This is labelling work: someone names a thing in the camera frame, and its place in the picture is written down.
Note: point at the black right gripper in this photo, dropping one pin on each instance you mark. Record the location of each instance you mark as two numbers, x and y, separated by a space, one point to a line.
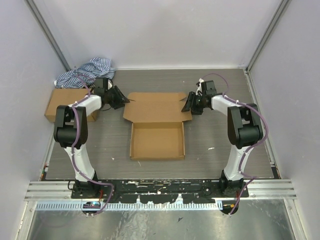
190 105

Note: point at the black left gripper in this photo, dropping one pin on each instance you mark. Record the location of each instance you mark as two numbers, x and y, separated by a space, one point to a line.
120 98

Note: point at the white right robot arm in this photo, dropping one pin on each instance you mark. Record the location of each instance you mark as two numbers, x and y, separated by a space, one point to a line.
244 128

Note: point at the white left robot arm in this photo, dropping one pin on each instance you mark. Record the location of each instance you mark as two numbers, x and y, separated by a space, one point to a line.
71 131

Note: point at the closed brown cardboard box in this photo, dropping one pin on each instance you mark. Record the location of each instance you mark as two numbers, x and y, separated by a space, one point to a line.
68 96

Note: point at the blue striped cloth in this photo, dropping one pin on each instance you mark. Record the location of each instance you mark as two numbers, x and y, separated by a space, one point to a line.
87 73

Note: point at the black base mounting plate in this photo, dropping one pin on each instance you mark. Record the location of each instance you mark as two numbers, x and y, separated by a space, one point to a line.
156 191

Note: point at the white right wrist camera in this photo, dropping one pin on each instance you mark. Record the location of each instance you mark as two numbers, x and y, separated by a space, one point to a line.
198 91

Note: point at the white slotted cable duct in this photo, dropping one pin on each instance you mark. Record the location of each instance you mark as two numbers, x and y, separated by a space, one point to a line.
87 206

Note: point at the aluminium front rail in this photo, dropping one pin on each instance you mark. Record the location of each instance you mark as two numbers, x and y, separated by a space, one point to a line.
257 189

